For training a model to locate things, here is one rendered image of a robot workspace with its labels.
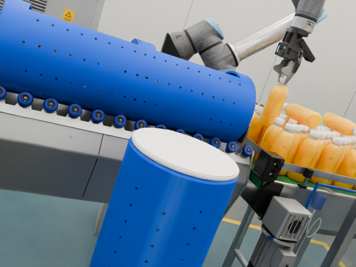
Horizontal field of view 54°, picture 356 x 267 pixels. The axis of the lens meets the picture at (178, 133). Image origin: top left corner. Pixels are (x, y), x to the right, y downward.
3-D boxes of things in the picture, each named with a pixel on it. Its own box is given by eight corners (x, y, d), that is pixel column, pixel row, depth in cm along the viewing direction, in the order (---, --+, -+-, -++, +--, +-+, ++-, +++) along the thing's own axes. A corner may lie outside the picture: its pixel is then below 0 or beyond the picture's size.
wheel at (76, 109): (68, 103, 112) (69, 101, 110) (82, 106, 114) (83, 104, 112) (66, 116, 111) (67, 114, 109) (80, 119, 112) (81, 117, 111)
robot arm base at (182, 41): (167, 33, 207) (182, 25, 206) (181, 62, 213) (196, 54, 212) (169, 35, 189) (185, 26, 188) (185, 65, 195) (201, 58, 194)
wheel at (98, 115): (91, 108, 115) (92, 106, 113) (105, 112, 117) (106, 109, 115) (89, 121, 113) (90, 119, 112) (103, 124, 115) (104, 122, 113)
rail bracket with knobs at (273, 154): (248, 170, 135) (258, 146, 132) (263, 173, 137) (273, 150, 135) (261, 182, 126) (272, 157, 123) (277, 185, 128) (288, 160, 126)
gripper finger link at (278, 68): (266, 76, 147) (277, 55, 143) (277, 79, 150) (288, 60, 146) (269, 78, 145) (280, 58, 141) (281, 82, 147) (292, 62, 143)
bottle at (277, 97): (276, 127, 151) (292, 86, 146) (271, 127, 145) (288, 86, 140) (261, 121, 154) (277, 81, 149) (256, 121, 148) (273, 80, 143)
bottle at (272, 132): (263, 168, 142) (281, 126, 137) (250, 160, 146) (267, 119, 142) (272, 167, 147) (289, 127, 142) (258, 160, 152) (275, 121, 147)
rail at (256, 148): (229, 131, 167) (231, 125, 166) (230, 131, 167) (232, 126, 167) (274, 167, 131) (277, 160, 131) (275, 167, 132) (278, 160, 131)
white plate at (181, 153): (262, 178, 83) (260, 183, 84) (196, 133, 104) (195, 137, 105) (170, 174, 67) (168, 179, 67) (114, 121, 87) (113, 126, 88)
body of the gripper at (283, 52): (273, 55, 143) (284, 26, 140) (289, 61, 146) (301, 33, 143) (283, 58, 136) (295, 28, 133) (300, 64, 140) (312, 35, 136)
